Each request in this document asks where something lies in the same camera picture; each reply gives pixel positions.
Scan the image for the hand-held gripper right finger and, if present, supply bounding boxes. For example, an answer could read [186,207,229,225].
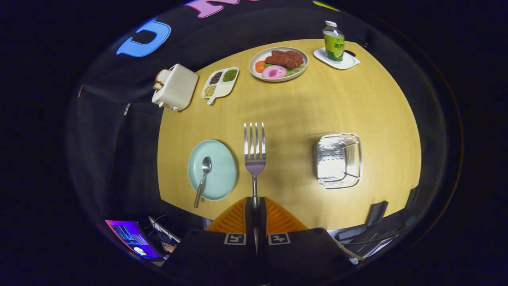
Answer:
[256,197,354,280]

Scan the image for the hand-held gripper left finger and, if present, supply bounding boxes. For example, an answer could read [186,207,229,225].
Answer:
[165,197,257,280]

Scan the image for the silver fork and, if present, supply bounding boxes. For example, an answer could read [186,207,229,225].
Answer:
[243,122,266,209]

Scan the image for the silver spoon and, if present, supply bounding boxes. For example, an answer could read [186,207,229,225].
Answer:
[194,156,212,208]

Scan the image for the light green plate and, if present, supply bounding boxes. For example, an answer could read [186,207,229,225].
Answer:
[187,139,238,201]

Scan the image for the open laptop screen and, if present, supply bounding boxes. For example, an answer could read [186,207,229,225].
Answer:
[105,220,161,259]

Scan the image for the white divided snack tray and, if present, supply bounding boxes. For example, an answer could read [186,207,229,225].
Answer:
[201,67,240,105]

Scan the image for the pink round food slice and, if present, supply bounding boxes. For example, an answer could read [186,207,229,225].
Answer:
[262,65,287,79]

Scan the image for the white toaster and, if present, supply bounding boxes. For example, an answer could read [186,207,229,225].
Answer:
[152,64,199,112]

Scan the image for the brown meat pieces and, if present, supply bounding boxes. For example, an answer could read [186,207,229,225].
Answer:
[265,50,304,69]

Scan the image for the white food plate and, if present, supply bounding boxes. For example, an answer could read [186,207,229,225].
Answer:
[249,46,309,82]

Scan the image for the white square coaster tray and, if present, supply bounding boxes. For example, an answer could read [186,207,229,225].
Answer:
[313,47,361,70]

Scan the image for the green label drink bottle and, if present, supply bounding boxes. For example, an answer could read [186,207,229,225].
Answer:
[322,21,345,64]

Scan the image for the metal wire basket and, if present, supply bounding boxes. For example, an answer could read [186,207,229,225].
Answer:
[316,133,362,189]

